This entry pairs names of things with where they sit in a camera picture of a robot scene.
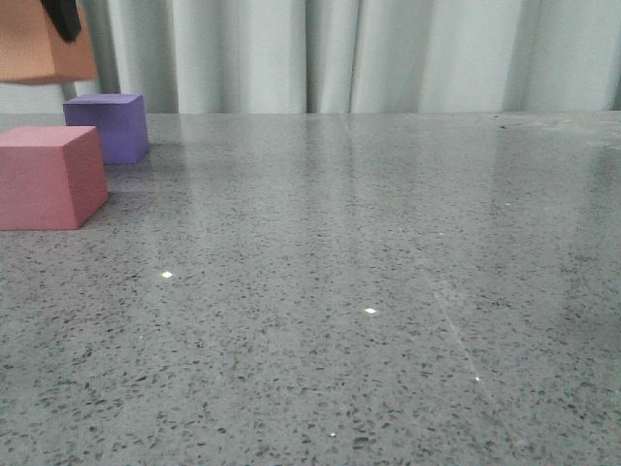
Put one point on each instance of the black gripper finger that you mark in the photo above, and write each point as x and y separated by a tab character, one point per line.
65	17

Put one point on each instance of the orange foam cube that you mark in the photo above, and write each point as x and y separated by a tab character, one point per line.
32	52

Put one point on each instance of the purple foam cube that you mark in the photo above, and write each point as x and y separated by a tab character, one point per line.
121	122

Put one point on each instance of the grey-green curtain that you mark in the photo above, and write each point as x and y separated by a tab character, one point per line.
198	57

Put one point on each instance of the pink foam cube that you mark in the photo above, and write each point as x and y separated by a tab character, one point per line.
52	177

